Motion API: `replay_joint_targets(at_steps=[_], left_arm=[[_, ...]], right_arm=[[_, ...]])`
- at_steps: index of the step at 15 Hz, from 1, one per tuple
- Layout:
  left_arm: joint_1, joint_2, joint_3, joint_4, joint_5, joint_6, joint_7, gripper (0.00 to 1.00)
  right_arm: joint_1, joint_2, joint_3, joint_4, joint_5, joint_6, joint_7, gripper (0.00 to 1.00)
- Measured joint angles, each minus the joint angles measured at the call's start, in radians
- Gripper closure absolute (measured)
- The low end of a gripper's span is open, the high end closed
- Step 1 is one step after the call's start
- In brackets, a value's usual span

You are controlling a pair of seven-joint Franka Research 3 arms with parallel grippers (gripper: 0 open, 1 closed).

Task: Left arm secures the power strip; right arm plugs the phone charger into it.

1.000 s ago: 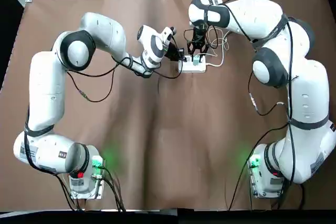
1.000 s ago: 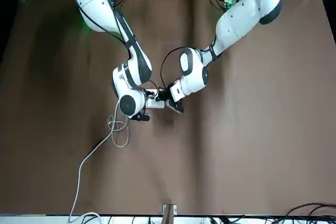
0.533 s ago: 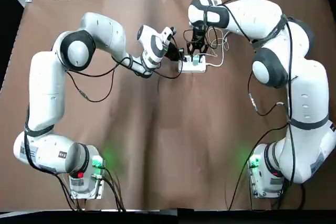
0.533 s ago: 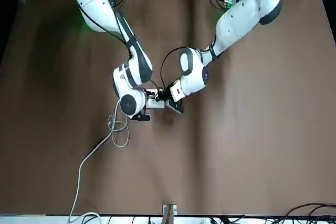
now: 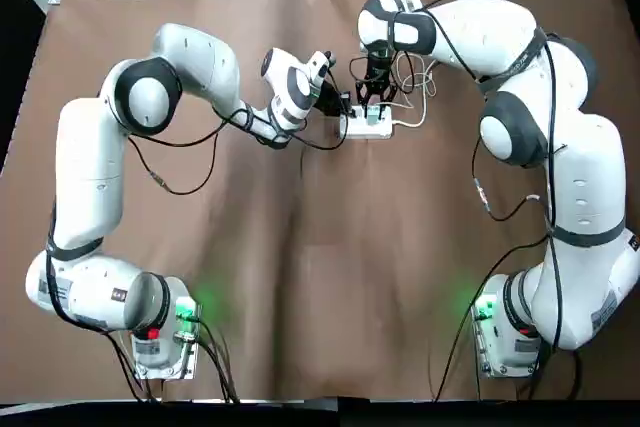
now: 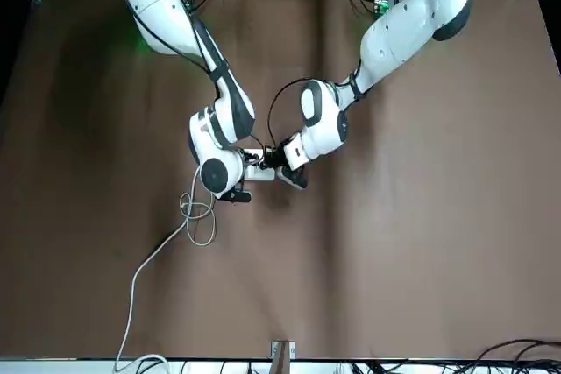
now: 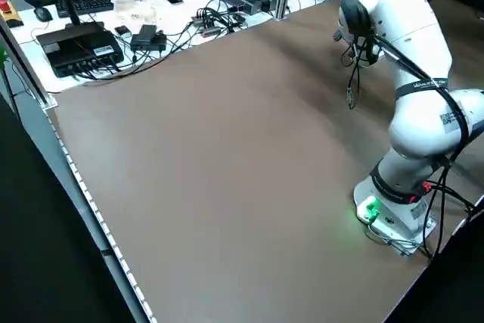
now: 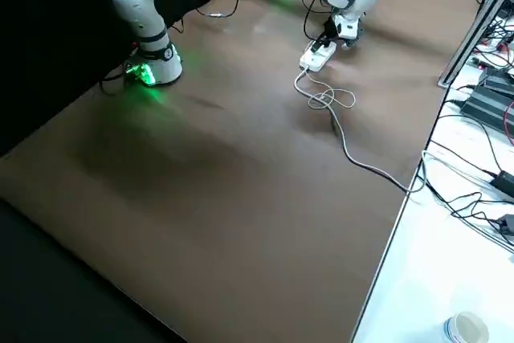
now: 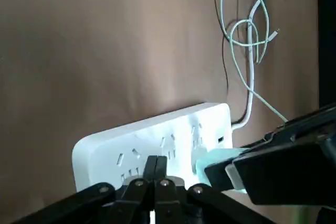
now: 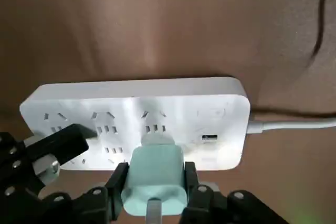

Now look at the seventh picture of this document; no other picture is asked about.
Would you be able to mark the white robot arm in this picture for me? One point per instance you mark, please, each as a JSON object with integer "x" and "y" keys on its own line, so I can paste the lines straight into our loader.
{"x": 401, "y": 9}

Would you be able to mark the grey USB hub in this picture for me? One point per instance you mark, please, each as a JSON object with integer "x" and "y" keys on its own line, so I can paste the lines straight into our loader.
{"x": 206, "y": 26}

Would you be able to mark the black adapter box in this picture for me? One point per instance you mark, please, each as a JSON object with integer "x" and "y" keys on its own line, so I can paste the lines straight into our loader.
{"x": 147, "y": 37}

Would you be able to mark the small black box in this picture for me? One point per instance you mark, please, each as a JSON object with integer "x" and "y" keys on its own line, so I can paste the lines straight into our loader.
{"x": 122, "y": 31}

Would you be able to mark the clear plastic bag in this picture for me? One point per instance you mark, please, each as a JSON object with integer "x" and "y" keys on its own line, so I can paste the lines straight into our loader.
{"x": 134, "y": 9}

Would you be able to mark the black flat device box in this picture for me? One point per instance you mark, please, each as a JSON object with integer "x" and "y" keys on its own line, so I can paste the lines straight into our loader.
{"x": 75, "y": 48}

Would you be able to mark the black keyboard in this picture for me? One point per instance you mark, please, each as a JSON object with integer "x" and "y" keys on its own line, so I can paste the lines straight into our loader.
{"x": 90, "y": 6}

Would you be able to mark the black computer mouse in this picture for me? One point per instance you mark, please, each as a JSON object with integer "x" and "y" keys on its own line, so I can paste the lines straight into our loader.
{"x": 43, "y": 14}

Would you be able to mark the yellow emergency stop button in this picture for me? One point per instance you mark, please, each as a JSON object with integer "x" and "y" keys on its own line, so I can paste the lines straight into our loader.
{"x": 9, "y": 14}

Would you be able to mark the aluminium table edge rail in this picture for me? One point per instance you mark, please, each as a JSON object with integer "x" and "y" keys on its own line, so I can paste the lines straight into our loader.
{"x": 90, "y": 194}

